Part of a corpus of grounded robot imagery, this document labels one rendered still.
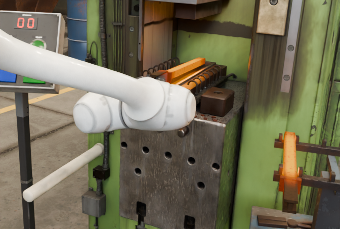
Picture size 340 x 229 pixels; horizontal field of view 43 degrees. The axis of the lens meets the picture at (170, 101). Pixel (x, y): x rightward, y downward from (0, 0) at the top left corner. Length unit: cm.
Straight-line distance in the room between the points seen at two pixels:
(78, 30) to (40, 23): 449
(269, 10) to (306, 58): 20
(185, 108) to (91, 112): 22
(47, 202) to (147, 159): 129
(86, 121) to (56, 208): 168
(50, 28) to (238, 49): 78
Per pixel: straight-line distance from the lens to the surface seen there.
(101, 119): 100
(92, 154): 179
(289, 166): 108
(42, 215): 260
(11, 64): 81
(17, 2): 763
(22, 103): 171
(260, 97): 152
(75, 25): 610
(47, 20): 161
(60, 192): 280
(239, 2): 183
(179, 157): 146
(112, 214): 198
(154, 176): 153
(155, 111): 93
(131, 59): 167
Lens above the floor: 139
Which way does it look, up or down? 18 degrees down
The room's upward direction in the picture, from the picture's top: 3 degrees clockwise
